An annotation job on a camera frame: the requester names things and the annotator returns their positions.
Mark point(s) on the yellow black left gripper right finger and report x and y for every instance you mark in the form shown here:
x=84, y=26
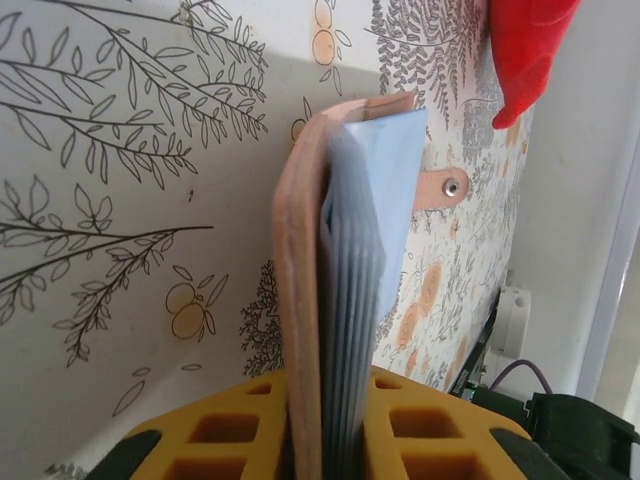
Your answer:
x=425, y=440

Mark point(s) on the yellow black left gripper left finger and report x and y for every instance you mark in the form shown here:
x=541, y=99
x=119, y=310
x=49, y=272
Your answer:
x=225, y=435

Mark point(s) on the pink leather card holder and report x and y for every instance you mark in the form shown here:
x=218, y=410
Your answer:
x=300, y=275

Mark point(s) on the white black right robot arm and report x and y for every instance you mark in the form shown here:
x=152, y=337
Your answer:
x=590, y=440

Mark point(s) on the white square alarm clock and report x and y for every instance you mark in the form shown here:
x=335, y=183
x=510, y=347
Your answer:
x=515, y=325

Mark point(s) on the floral printed table mat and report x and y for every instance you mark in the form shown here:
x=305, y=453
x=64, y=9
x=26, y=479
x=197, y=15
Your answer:
x=125, y=250

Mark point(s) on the red dinosaur plush toy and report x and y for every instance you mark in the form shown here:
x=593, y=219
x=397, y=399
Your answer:
x=525, y=50

